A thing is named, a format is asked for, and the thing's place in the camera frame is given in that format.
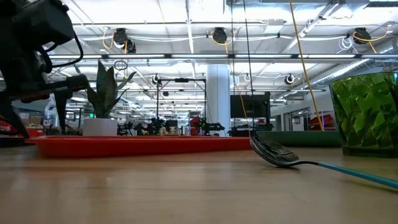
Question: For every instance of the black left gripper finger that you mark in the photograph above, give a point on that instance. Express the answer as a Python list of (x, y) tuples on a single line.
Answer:
[(63, 105), (9, 113)]

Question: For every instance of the red bin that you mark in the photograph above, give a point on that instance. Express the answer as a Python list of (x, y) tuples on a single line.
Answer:
[(35, 133)]

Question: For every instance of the green snake plant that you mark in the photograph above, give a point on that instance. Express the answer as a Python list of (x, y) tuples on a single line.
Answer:
[(104, 87)]

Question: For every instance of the teal round plate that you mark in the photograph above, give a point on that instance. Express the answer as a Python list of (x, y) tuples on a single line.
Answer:
[(295, 139)]

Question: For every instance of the black background rig frame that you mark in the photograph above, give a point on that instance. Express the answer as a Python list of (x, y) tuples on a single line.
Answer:
[(182, 80)]

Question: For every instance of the red plastic tray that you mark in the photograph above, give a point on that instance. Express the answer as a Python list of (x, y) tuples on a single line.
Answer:
[(140, 147)]

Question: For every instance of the shelf with red bins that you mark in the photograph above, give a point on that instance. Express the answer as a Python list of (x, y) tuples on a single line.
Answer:
[(326, 121)]

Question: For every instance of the long ceiling light strip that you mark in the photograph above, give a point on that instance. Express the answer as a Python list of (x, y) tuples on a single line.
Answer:
[(199, 56)]

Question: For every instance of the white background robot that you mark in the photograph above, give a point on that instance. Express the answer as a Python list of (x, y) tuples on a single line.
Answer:
[(49, 109)]

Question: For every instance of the white plant pot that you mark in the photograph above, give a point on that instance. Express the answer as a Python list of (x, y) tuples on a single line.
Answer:
[(99, 127)]

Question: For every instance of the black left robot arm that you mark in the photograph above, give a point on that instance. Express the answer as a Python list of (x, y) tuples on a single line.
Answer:
[(46, 21)]

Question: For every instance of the black background robot arm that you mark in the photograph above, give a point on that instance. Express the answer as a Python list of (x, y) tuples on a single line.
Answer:
[(155, 126), (214, 127)]

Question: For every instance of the cardboard boxes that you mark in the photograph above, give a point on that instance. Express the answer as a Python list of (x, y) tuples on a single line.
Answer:
[(32, 119)]

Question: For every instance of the silver ceiling duct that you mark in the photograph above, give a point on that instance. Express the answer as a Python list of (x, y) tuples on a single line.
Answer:
[(342, 73)]

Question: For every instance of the white building column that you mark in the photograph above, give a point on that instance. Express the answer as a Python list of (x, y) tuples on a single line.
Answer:
[(217, 93)]

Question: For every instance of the black monitor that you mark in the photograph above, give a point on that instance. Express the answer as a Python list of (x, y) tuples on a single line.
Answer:
[(248, 107)]

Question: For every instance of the green faceted glass cup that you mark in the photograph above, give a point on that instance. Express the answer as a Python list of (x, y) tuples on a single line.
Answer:
[(367, 115)]

